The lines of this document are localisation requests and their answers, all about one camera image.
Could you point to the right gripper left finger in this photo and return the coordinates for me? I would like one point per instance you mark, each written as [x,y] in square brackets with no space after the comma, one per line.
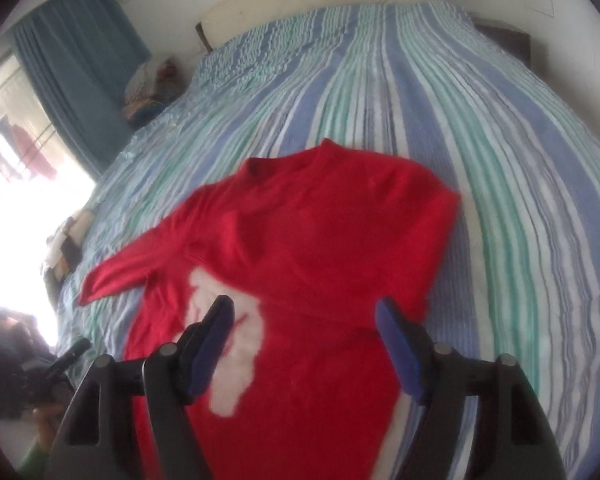
[97,440]

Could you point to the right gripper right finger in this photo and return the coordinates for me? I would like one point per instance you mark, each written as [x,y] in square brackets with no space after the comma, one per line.
[512,438]

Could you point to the red knit sweater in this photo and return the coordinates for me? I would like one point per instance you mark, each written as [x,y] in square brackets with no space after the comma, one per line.
[305,245]

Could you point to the pile of clothes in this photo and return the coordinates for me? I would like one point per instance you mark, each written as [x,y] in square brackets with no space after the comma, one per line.
[153,87]

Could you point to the striped blue green bedspread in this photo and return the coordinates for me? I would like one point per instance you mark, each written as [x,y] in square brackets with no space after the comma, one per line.
[417,80]

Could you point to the teal window curtain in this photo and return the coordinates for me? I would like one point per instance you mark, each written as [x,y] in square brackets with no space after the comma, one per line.
[79,55]

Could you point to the dark bedside table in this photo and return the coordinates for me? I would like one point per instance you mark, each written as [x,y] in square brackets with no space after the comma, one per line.
[510,38]

